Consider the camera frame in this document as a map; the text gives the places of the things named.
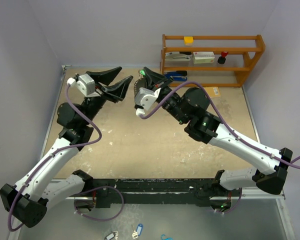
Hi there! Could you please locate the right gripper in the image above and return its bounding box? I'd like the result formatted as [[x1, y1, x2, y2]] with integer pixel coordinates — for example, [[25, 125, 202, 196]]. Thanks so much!
[[142, 67, 189, 124]]

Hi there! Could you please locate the red handled key organizer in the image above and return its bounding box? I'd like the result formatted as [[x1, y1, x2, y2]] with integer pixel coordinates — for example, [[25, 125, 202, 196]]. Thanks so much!
[[133, 77, 147, 102]]

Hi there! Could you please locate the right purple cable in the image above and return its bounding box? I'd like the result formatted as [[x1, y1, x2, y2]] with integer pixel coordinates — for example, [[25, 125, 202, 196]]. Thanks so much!
[[141, 80, 300, 172]]

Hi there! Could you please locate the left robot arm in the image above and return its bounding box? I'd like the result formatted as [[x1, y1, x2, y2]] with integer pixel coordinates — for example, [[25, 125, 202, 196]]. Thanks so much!
[[0, 66, 133, 232]]

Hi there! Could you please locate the grey stapler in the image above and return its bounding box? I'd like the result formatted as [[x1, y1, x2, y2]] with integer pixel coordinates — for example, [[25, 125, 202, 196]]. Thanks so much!
[[165, 51, 192, 62]]

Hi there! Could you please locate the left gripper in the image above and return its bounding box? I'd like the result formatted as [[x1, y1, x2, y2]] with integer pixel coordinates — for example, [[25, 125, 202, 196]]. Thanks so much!
[[81, 67, 131, 126]]

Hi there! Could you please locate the white red box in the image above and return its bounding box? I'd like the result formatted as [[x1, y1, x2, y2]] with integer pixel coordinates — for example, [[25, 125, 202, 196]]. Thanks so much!
[[192, 51, 215, 64]]

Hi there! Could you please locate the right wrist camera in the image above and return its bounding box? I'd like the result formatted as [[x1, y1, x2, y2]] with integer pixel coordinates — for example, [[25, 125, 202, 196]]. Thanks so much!
[[134, 87, 161, 117]]

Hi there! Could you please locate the black tagged key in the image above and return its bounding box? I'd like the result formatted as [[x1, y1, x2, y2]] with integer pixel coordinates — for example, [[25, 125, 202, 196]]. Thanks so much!
[[104, 231, 119, 240]]

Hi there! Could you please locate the blue tagged key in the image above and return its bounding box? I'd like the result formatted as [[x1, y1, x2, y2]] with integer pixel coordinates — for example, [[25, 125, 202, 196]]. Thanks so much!
[[131, 223, 144, 239]]

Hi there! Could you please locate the red black stamp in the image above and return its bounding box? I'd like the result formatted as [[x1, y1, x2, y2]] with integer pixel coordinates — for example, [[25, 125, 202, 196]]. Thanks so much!
[[217, 51, 229, 65]]

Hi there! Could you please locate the green tagged key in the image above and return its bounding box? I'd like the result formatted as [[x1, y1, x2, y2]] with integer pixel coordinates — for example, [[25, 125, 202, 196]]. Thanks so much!
[[138, 69, 146, 78]]

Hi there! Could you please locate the yellow lidded container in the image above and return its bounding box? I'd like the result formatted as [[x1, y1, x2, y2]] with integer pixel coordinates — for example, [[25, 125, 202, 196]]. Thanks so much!
[[183, 36, 194, 46]]

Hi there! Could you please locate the blue black stapler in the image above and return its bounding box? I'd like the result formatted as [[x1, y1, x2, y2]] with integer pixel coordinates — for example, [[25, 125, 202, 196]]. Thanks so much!
[[163, 70, 188, 82]]

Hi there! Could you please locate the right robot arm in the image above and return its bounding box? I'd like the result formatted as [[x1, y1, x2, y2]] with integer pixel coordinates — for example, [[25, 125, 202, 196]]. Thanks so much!
[[134, 67, 293, 196]]

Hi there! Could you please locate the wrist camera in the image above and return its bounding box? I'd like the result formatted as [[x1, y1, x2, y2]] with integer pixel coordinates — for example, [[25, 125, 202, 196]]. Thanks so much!
[[134, 87, 161, 117], [66, 73, 101, 98]]

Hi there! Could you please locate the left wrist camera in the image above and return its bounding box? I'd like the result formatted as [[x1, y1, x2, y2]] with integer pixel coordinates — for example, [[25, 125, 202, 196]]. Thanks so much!
[[66, 73, 101, 98]]

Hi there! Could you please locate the blue hook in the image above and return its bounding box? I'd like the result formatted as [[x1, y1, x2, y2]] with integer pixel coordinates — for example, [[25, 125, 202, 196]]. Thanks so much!
[[160, 234, 174, 240]]

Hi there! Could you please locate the black base frame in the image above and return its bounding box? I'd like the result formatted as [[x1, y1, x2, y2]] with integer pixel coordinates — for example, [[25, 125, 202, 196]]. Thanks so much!
[[73, 169, 241, 209]]

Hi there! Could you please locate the wooden shelf rack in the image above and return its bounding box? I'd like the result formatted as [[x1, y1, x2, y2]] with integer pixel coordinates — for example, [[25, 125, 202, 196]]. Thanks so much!
[[160, 34, 266, 87]]

